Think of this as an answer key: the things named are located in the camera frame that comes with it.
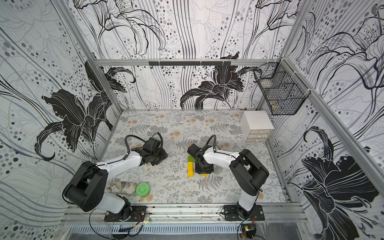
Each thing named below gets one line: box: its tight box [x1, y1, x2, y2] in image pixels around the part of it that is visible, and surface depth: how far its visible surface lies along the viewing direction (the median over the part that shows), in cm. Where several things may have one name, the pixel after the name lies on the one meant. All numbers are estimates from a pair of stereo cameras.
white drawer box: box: [240, 110, 275, 143], surface depth 97 cm
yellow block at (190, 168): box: [187, 161, 194, 177], surface depth 89 cm
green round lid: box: [135, 182, 150, 197], surface depth 78 cm
